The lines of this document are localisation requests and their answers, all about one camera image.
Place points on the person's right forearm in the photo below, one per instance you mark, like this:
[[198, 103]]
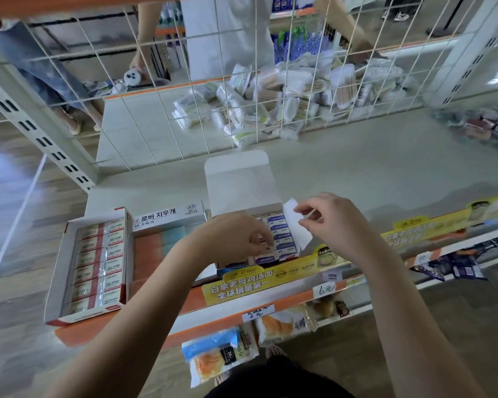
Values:
[[415, 335]]

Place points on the pile of white packets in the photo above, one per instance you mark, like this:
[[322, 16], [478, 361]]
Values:
[[299, 91]]

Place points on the row of dark snack packets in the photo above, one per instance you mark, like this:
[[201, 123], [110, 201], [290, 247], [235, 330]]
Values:
[[456, 262]]

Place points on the row of blue bottles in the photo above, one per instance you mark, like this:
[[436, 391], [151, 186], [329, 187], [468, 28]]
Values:
[[295, 37]]

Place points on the pile of mixed erasers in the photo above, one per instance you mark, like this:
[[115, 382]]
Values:
[[481, 126]]

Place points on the blue orange snack packet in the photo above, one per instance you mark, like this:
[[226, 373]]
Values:
[[220, 354]]

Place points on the blue white eraser box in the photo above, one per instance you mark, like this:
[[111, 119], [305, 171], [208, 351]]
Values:
[[241, 182]]

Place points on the white orange metal shelf unit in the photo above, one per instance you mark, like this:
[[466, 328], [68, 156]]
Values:
[[382, 170]]

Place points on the red eraser display box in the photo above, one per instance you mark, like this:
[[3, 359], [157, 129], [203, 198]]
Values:
[[91, 265]]

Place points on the box of pink-blue erasers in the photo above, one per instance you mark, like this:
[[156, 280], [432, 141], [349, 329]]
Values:
[[162, 244]]

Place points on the person's left forearm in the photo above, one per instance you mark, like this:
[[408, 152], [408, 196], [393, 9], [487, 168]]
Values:
[[124, 335]]

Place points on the yellow price label strip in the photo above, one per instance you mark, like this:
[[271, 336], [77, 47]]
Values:
[[431, 224]]

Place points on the person's left hand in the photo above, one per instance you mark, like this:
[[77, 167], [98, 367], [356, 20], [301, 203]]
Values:
[[232, 238]]

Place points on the person's right hand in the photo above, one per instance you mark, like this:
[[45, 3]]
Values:
[[340, 226]]

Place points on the snack packets on lower shelf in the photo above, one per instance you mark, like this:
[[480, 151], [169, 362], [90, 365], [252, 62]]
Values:
[[257, 286]]

